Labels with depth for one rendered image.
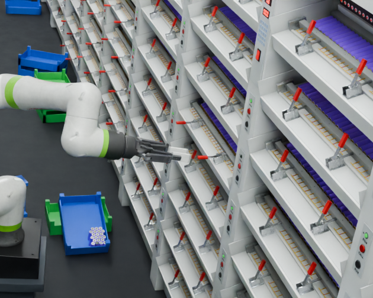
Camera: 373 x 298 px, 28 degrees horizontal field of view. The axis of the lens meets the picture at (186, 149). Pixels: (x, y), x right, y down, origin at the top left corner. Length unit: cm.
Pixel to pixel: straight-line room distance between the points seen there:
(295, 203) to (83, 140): 71
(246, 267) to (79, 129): 68
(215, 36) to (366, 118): 103
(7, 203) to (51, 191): 122
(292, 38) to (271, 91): 19
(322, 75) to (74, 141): 85
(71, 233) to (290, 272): 172
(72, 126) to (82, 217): 137
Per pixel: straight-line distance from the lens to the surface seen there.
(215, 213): 260
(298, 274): 206
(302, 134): 195
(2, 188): 279
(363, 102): 171
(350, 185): 175
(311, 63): 190
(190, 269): 295
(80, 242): 357
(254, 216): 227
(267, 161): 218
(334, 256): 184
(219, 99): 254
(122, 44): 403
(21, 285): 291
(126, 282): 338
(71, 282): 337
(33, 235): 298
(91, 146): 233
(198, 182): 277
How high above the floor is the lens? 208
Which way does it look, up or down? 27 degrees down
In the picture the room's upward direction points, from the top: 8 degrees clockwise
